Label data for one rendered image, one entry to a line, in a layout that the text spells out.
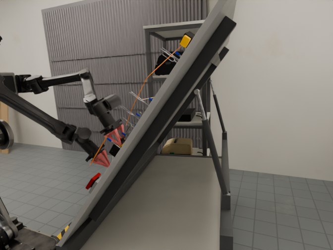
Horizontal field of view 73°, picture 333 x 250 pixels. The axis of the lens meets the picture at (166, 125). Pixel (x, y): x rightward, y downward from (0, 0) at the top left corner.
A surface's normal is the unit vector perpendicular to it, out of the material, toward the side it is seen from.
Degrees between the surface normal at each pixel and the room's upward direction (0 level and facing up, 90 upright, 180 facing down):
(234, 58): 90
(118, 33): 90
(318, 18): 90
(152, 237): 0
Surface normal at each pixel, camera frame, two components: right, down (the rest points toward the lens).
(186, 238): -0.04, -0.97
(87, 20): -0.40, 0.22
